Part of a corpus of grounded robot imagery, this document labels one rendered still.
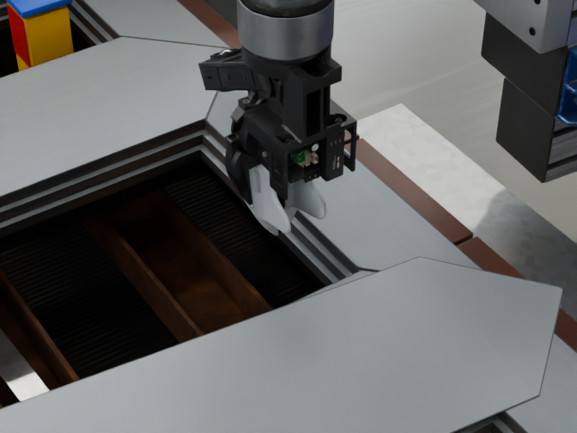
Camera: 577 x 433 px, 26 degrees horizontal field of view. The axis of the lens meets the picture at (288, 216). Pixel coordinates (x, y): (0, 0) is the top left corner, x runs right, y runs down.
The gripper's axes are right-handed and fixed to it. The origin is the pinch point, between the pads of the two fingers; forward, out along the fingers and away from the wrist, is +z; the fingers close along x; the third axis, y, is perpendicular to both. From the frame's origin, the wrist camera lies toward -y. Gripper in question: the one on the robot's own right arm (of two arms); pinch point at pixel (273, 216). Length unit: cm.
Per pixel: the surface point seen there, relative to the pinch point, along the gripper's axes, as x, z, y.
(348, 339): -2.7, 0.9, 15.3
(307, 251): 2.1, 3.4, 2.5
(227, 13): 33, 22, -63
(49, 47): -3.4, 3.0, -40.7
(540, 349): 9.7, 0.8, 24.9
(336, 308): -1.5, 0.9, 11.9
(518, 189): 99, 86, -63
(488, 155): 101, 86, -75
